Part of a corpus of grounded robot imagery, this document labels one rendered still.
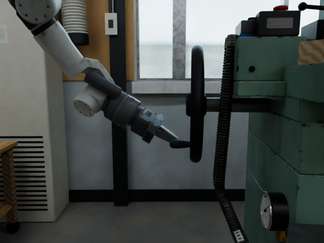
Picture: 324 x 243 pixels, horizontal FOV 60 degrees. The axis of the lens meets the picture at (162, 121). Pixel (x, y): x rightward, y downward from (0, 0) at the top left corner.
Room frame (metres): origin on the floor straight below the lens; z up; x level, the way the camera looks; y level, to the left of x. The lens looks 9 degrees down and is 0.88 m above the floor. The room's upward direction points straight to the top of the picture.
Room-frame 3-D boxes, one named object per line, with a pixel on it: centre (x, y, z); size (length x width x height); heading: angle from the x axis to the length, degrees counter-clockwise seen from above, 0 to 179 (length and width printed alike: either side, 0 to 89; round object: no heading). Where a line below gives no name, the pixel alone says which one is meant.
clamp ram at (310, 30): (0.65, -0.30, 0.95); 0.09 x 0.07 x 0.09; 174
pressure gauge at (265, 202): (0.43, -0.19, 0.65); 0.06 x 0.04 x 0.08; 174
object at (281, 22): (0.65, -0.23, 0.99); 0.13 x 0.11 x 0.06; 174
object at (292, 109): (0.68, -0.36, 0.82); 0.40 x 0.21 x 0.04; 174
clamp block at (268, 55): (0.65, -0.23, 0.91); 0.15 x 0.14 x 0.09; 174
